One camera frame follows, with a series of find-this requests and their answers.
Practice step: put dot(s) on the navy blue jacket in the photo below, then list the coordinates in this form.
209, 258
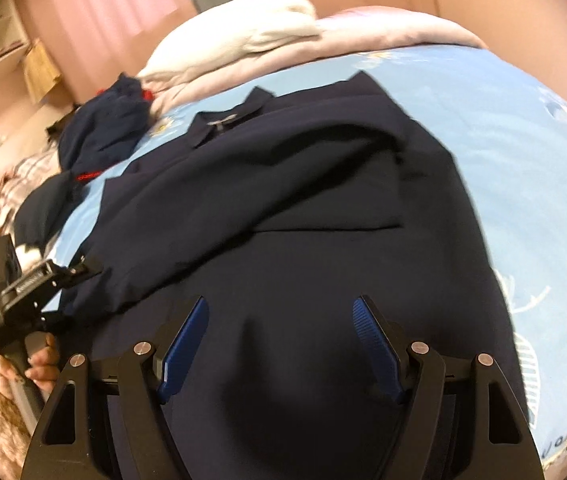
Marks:
280, 212

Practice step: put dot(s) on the yellow hanging cloth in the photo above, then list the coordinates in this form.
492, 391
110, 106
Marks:
41, 73

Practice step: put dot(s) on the white pillow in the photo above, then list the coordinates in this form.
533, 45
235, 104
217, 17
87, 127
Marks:
225, 33

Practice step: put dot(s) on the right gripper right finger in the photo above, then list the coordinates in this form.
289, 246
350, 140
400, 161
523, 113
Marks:
382, 343

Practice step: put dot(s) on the dark navy folded garment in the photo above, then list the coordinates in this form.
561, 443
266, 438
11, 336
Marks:
46, 209

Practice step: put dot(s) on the black garment on blanket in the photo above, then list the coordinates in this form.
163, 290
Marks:
55, 130

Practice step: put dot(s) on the person's left hand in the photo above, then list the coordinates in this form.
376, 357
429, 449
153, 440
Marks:
43, 369

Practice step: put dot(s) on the lilac folded quilt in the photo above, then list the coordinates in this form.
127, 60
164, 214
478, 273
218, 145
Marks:
369, 28

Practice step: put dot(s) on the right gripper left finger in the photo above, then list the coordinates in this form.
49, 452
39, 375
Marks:
178, 341

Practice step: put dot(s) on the light blue floral bedsheet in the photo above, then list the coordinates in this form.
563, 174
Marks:
508, 136

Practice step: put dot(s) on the navy and red clothes pile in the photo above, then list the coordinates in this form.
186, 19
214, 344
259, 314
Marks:
106, 129

